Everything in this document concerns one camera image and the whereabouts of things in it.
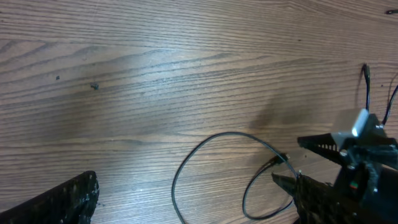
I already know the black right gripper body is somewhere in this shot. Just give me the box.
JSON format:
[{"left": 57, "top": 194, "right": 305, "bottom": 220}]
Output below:
[{"left": 334, "top": 114, "right": 397, "bottom": 205}]

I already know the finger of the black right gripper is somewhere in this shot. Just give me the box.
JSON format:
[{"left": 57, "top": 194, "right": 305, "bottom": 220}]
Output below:
[
  {"left": 271, "top": 173, "right": 297, "bottom": 196},
  {"left": 297, "top": 133, "right": 346, "bottom": 165}
]

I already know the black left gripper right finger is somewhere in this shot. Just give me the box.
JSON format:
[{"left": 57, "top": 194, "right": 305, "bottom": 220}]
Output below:
[{"left": 294, "top": 175, "right": 395, "bottom": 224}]

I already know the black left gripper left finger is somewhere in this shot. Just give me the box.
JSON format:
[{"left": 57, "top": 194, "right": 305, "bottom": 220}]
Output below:
[{"left": 1, "top": 170, "right": 100, "bottom": 224}]

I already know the black USB-A cable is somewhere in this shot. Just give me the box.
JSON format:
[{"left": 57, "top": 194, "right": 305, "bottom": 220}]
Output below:
[{"left": 171, "top": 131, "right": 299, "bottom": 224}]

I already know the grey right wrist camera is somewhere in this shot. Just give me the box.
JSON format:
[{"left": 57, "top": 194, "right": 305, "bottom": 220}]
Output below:
[{"left": 330, "top": 108, "right": 369, "bottom": 147}]

